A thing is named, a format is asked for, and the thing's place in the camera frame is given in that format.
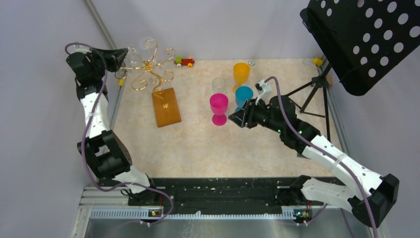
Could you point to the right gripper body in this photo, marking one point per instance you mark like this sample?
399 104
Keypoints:
258 114

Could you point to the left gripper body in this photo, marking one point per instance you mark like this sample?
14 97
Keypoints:
98 62

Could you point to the clear wine glass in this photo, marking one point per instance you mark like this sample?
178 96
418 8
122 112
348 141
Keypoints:
147 47
133 57
219 86

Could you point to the pink plastic wine glass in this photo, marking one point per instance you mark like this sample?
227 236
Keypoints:
219 105

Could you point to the blue plastic wine glass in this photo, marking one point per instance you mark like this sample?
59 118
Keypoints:
241 95

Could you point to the yellow plastic wine glass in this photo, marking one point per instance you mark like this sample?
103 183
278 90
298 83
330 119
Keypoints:
241 73

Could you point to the clear wine glass back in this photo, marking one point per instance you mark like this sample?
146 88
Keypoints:
147 47

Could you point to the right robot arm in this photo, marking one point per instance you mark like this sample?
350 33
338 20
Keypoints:
368 195

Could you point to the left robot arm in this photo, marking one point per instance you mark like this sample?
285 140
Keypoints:
103 153

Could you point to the wooden rack base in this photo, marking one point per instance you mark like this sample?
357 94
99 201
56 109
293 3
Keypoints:
166 108

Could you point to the colourful toy train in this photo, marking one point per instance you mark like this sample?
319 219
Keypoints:
180 62

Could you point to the yellow clamp knob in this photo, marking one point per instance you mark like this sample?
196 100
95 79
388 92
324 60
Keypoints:
317 61

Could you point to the black perforated music stand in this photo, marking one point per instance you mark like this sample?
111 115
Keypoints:
363 40

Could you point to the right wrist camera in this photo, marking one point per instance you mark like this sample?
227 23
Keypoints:
264 90

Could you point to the gold wire wine glass rack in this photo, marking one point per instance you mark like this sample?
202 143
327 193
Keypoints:
151 71

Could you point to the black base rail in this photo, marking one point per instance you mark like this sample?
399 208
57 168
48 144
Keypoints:
219 196

